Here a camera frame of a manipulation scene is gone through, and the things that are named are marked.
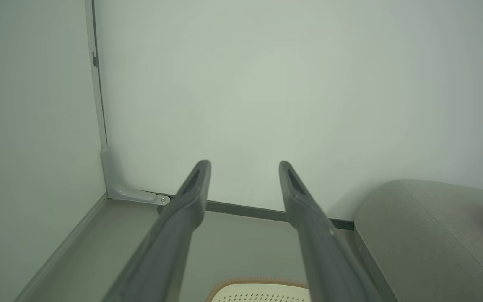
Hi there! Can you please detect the beige perforated laundry basket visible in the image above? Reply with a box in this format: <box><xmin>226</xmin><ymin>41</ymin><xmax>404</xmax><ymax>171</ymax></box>
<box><xmin>205</xmin><ymin>277</ymin><xmax>312</xmax><ymax>302</ymax></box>

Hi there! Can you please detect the grey metal corner bracket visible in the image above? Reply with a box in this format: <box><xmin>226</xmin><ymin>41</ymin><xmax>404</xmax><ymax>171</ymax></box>
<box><xmin>100</xmin><ymin>145</ymin><xmax>171</xmax><ymax>206</ymax></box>

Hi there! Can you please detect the grey metal corner post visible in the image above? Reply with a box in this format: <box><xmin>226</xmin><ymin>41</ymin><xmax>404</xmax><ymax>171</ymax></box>
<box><xmin>84</xmin><ymin>0</ymin><xmax>109</xmax><ymax>147</ymax></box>

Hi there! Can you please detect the grey fabric sofa seat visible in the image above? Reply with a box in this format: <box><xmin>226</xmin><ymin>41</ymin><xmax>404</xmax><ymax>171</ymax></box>
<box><xmin>353</xmin><ymin>179</ymin><xmax>483</xmax><ymax>302</ymax></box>

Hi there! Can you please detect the dark grey baseboard strip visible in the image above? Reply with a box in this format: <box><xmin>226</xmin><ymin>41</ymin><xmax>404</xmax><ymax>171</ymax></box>
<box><xmin>158</xmin><ymin>195</ymin><xmax>355</xmax><ymax>231</ymax></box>

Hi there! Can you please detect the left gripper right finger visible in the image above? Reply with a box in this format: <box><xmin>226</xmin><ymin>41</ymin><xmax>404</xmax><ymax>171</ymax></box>
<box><xmin>278</xmin><ymin>161</ymin><xmax>384</xmax><ymax>302</ymax></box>

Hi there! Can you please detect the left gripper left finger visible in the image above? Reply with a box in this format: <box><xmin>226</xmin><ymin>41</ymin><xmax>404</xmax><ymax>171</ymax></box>
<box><xmin>101</xmin><ymin>160</ymin><xmax>212</xmax><ymax>302</ymax></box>

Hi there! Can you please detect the light grey skirting strip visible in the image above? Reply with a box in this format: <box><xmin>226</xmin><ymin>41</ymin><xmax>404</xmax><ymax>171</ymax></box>
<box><xmin>14</xmin><ymin>194</ymin><xmax>109</xmax><ymax>302</ymax></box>

